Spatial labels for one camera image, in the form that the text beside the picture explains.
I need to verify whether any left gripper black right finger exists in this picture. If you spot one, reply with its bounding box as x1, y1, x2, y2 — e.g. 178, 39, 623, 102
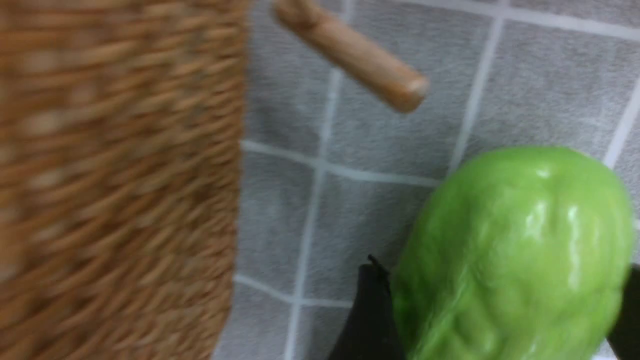
606, 264, 640, 360

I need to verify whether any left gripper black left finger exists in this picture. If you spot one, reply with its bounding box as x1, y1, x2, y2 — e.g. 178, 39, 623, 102
328, 254, 406, 360

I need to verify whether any woven wicker basket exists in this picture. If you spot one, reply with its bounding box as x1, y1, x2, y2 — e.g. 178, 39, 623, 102
0, 0, 250, 360

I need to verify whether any grey checked tablecloth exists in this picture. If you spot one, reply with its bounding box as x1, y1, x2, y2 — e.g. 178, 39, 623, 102
212, 0, 640, 360

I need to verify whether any wooden basket toggle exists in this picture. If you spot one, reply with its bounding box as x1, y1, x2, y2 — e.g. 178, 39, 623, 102
272, 0, 429, 113

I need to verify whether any green toy chayote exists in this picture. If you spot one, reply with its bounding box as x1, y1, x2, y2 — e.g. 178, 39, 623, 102
390, 146, 637, 360

